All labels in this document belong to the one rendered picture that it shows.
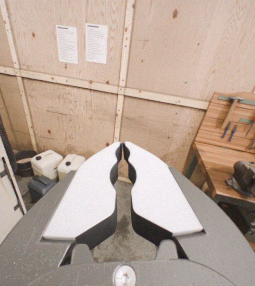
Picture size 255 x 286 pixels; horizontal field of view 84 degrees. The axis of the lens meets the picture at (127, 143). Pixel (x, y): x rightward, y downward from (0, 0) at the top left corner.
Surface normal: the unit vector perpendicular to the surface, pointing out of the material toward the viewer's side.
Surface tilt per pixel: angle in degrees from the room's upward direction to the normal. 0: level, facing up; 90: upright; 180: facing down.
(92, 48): 90
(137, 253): 0
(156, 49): 90
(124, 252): 0
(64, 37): 90
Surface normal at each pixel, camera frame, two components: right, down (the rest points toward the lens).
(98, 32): -0.21, 0.46
